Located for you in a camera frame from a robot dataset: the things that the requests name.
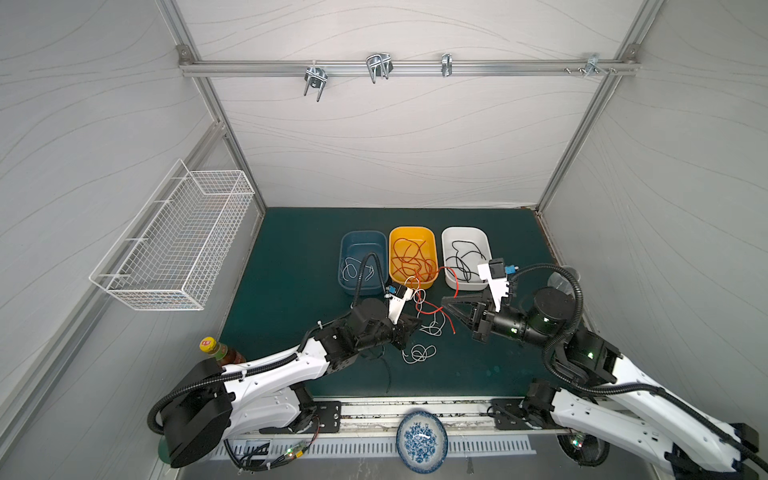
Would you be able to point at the metal crossbar rail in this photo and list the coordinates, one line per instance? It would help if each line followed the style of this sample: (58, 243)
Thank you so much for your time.
(412, 68)

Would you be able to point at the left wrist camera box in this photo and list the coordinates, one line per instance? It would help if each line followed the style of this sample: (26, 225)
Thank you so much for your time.
(397, 295)

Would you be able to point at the white wire basket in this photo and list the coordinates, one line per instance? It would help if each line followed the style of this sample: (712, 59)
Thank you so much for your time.
(170, 254)

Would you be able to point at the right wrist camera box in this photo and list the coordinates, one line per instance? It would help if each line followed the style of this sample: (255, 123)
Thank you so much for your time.
(496, 274)

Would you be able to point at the blue plastic bin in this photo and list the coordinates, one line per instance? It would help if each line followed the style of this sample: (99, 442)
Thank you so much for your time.
(362, 253)

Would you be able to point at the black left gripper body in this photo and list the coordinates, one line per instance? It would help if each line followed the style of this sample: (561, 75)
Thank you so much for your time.
(385, 333)

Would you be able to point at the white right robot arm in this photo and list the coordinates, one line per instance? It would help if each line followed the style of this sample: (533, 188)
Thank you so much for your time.
(596, 394)

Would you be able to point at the white plastic bin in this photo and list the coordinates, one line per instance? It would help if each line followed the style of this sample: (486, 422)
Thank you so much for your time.
(464, 248)

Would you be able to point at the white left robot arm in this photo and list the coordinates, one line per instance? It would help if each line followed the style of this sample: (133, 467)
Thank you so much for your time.
(214, 402)

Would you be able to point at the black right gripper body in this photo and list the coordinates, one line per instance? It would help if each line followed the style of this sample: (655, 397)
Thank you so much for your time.
(480, 320)

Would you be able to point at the clear measuring cup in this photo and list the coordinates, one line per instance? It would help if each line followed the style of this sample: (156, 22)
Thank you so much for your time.
(558, 281)

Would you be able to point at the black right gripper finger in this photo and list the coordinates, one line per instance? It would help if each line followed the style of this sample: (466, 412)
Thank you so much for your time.
(469, 317)
(462, 299)

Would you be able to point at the blue white patterned plate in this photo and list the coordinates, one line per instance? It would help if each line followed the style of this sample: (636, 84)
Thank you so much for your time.
(421, 442)

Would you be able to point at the yellow plastic bin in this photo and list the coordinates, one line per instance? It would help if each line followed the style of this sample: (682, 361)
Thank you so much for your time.
(413, 256)

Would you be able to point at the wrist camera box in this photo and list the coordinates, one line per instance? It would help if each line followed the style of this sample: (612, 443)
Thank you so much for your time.
(496, 274)
(397, 295)

